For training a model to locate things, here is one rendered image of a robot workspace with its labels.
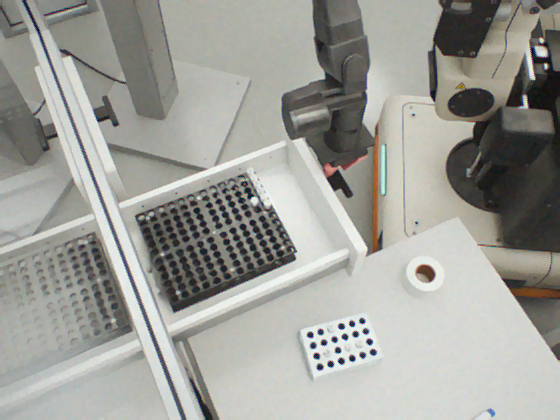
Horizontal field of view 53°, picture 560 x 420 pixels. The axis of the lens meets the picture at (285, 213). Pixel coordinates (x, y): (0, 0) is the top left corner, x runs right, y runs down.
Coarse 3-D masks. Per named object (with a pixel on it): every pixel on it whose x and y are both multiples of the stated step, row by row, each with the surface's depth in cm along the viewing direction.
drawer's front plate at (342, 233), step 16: (288, 144) 104; (304, 144) 101; (288, 160) 108; (304, 160) 99; (304, 176) 103; (320, 176) 98; (304, 192) 107; (320, 192) 97; (320, 208) 101; (336, 208) 95; (336, 224) 96; (352, 224) 93; (336, 240) 99; (352, 240) 92; (352, 256) 94; (352, 272) 98
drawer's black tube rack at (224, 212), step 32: (224, 192) 103; (160, 224) 96; (192, 224) 96; (224, 224) 96; (256, 224) 96; (160, 256) 93; (192, 256) 97; (224, 256) 93; (256, 256) 97; (288, 256) 97; (192, 288) 91; (224, 288) 94
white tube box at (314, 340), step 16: (336, 320) 99; (352, 320) 99; (368, 320) 99; (304, 336) 98; (320, 336) 98; (336, 336) 98; (352, 336) 101; (368, 336) 98; (304, 352) 99; (320, 352) 96; (336, 352) 100; (352, 352) 96; (368, 352) 97; (320, 368) 98; (336, 368) 95; (352, 368) 97
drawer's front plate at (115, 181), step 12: (72, 72) 107; (72, 84) 106; (84, 96) 105; (84, 108) 103; (96, 120) 103; (96, 132) 101; (96, 144) 100; (108, 156) 99; (108, 168) 97; (120, 180) 102; (120, 192) 103
